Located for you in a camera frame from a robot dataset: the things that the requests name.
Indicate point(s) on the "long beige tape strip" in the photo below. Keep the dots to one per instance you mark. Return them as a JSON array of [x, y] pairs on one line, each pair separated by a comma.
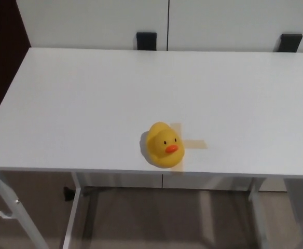
[[179, 168]]

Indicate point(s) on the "small white hook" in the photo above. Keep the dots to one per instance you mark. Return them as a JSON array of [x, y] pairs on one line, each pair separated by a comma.
[[5, 215]]

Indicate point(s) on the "black rectangular bracket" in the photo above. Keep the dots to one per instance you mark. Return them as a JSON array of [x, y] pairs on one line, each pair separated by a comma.
[[291, 43], [146, 41]]

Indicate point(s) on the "white desk leg with hook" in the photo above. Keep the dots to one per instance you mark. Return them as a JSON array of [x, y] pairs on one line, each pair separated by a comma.
[[14, 207]]

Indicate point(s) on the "yellow rubber duck toy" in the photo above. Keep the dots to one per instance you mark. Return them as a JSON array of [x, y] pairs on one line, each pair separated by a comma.
[[162, 145]]

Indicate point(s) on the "small black floor object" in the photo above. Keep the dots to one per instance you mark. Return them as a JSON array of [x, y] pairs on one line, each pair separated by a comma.
[[69, 193]]

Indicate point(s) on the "short beige tape strip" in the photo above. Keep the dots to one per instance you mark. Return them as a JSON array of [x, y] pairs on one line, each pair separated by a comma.
[[198, 144]]

